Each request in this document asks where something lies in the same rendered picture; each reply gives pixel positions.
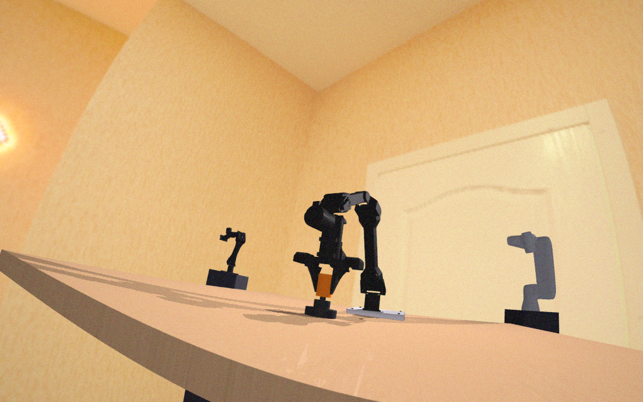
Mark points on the orange tapered knob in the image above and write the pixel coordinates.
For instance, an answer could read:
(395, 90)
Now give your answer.
(323, 286)

